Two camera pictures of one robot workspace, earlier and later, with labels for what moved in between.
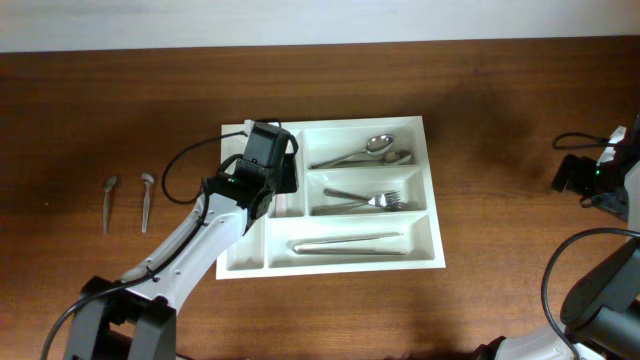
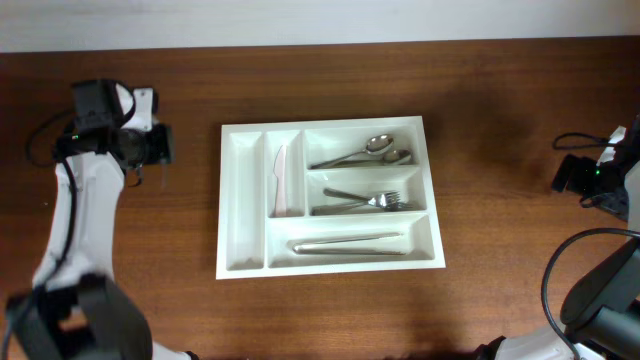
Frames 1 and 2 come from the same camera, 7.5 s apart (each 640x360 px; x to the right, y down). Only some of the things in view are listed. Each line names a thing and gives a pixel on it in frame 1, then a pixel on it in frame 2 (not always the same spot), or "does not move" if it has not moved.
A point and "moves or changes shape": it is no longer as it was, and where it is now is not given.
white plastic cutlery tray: (364, 202) does not move
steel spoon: (375, 145) does not move
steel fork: (386, 201) does not move
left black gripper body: (284, 178) to (155, 148)
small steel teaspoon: (148, 179) moves or changes shape
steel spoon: (392, 158) does not move
